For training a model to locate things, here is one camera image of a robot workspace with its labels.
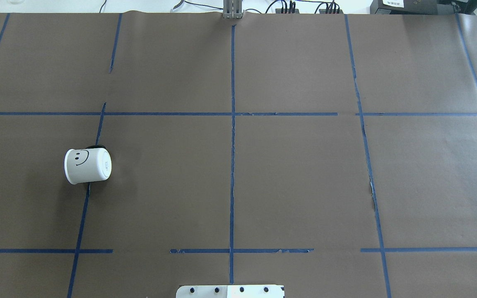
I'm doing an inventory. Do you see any white smiley mug black handle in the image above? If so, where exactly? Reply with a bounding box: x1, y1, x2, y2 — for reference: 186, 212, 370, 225
64, 145, 113, 185

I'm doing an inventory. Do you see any brown paper table cover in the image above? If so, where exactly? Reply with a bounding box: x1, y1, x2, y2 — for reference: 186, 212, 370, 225
0, 11, 477, 298

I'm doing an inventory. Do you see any white mounting plate with bolts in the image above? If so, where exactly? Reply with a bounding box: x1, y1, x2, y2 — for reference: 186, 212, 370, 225
176, 284, 285, 298

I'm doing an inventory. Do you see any black box on desk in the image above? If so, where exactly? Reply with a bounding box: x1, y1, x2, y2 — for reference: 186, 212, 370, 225
369, 0, 438, 15

